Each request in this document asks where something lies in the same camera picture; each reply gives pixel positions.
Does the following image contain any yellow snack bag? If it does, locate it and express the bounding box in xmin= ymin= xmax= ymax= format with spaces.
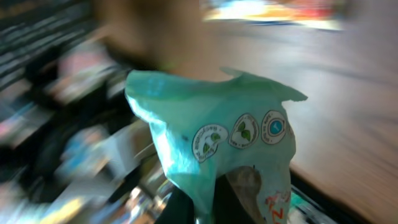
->
xmin=204 ymin=0 xmax=346 ymax=30

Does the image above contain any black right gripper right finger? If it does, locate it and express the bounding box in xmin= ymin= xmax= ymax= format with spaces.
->
xmin=214 ymin=175 xmax=254 ymax=224

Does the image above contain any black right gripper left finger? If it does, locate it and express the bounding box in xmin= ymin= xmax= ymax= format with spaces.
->
xmin=154 ymin=188 xmax=195 ymax=224

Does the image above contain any light green packet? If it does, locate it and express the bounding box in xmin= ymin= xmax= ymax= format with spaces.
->
xmin=125 ymin=68 xmax=306 ymax=223

